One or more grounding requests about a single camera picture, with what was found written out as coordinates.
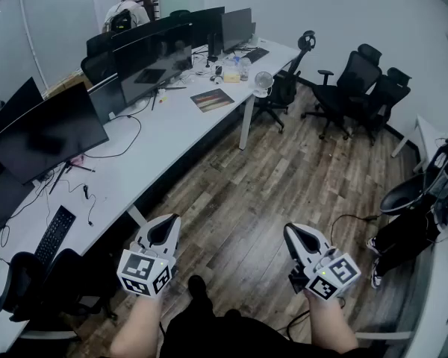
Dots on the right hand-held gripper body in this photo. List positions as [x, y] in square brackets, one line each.
[332, 274]

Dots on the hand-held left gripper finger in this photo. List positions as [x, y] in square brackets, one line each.
[175, 237]
[147, 229]

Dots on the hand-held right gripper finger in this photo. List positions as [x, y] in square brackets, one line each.
[321, 241]
[293, 250]

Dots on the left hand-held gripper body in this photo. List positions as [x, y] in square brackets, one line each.
[138, 267]

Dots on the person's right forearm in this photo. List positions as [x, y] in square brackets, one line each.
[330, 323]

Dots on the person's left forearm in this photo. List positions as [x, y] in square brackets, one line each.
[138, 326]

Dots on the person's black shoe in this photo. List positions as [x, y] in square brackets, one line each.
[196, 287]

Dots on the black keyboard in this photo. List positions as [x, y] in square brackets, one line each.
[55, 235]
[256, 55]

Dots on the black round chair seat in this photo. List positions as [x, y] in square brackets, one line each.
[403, 198]

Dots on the pink plastic item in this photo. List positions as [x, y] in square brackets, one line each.
[77, 159]

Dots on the person's black clothing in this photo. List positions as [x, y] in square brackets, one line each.
[227, 334]

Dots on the yellow marker pen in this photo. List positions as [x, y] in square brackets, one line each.
[162, 97]

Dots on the wide black monitor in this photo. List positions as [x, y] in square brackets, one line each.
[48, 136]

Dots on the black high-back office chair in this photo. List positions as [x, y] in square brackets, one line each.
[283, 88]

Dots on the black mesh office chair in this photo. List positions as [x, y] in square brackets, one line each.
[390, 95]
[354, 80]

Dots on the large curved black monitor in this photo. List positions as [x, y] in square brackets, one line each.
[153, 65]

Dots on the brown cardboard box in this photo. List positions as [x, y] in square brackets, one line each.
[69, 84]

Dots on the beige tissue box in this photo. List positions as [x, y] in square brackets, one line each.
[231, 77]

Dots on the small white desk fan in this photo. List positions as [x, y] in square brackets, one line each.
[263, 80]

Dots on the clear plastic jar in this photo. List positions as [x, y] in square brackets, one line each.
[245, 69]

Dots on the slim black upright box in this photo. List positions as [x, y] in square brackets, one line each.
[219, 43]
[211, 47]

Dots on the flat black monitor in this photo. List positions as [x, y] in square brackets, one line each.
[235, 28]

